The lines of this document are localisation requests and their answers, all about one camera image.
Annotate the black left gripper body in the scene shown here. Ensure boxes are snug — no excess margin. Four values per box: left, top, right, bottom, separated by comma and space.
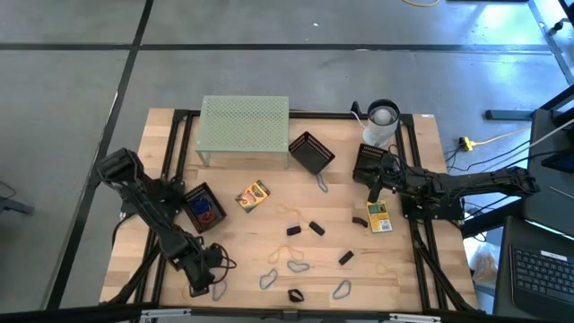
177, 245, 217, 298

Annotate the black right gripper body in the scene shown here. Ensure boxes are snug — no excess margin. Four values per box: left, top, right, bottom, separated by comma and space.
367, 154, 407, 204

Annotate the small yellow green crayon box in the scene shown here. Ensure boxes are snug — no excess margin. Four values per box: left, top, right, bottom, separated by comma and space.
366, 199, 394, 234

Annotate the black plastic mesh basket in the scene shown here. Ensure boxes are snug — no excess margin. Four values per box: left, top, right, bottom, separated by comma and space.
352, 143, 390, 185
288, 130, 336, 176
181, 181, 228, 234

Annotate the large Crayola crayon box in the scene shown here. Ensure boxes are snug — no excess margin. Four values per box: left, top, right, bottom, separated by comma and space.
235, 179, 272, 214

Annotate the black keyboard desk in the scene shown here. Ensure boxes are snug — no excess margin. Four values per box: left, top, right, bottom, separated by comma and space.
491, 214, 574, 323

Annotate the black side desk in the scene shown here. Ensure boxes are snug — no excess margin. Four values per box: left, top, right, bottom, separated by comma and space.
522, 84, 574, 239

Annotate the blue rubber band bundle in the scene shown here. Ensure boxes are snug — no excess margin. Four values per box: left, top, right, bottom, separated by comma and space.
190, 196, 213, 215

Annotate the black rig crossbar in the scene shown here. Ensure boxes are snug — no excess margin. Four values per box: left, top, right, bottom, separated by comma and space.
0, 303, 574, 323

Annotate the clear plastic bag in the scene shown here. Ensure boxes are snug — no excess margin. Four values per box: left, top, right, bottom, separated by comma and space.
470, 250, 500, 284

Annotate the black floor base bar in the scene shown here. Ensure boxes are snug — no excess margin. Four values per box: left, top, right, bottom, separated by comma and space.
483, 109, 535, 121

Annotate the green perforated metal shelf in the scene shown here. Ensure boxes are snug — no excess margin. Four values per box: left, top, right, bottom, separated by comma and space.
195, 94, 291, 170

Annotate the white rod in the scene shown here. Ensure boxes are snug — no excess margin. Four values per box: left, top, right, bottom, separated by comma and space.
527, 118, 574, 150

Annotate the dark tablet device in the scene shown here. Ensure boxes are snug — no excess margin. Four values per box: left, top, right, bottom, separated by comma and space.
540, 150, 574, 175

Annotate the black computer keyboard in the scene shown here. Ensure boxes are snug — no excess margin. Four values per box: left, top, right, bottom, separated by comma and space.
510, 244, 574, 318

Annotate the grey stand leg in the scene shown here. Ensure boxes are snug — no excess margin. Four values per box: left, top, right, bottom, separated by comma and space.
0, 179, 36, 216

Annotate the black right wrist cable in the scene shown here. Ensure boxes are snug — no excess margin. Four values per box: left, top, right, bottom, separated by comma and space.
383, 143, 407, 171

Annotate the silver metal bracket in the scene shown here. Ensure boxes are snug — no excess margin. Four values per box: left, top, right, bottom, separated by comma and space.
388, 312, 443, 323
138, 308, 192, 323

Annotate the white humidifier cable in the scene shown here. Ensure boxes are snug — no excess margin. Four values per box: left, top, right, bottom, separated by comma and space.
351, 109, 373, 135

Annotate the yellow extension cord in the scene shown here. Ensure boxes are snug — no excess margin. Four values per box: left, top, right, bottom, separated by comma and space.
457, 127, 533, 153

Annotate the grey metal floor rail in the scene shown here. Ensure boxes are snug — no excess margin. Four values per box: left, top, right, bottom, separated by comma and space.
527, 0, 574, 86

